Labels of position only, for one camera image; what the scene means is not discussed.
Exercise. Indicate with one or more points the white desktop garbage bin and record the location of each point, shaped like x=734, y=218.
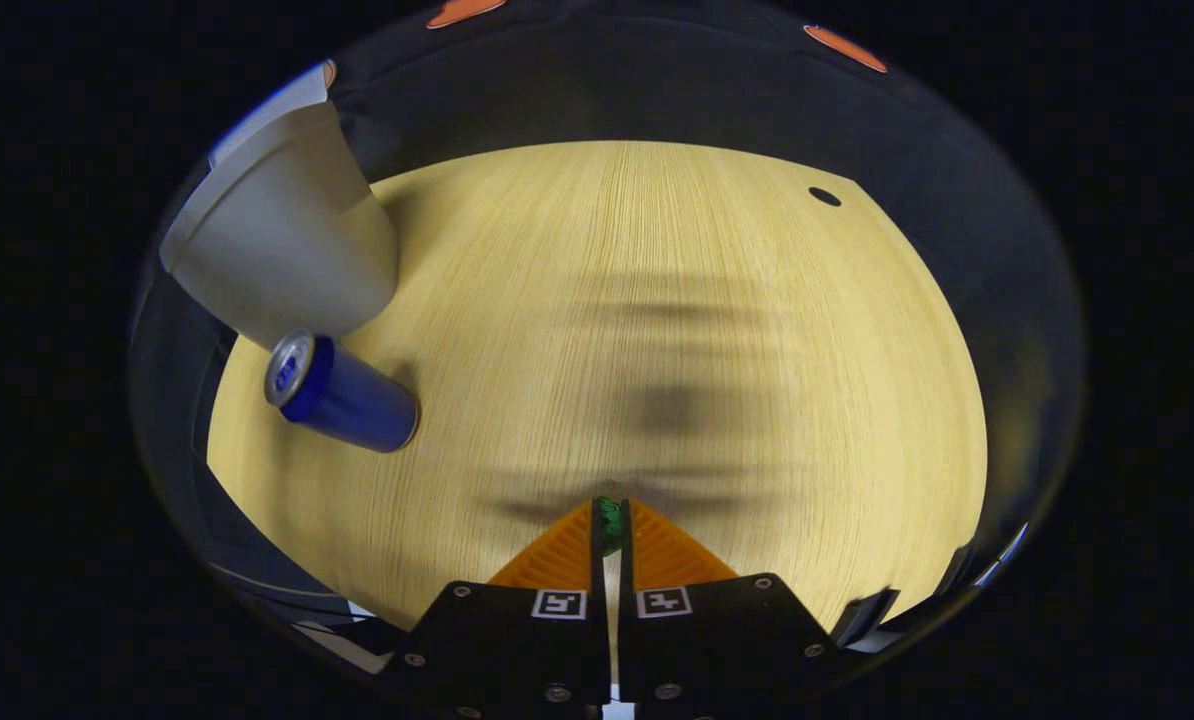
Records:
x=287, y=240

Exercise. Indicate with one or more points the blue pop can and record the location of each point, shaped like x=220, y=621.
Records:
x=352, y=400

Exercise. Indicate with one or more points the green paper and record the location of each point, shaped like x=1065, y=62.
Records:
x=609, y=525

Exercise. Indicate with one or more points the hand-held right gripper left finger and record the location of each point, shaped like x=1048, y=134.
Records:
x=517, y=650

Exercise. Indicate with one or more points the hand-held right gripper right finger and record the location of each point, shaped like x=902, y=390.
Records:
x=717, y=645

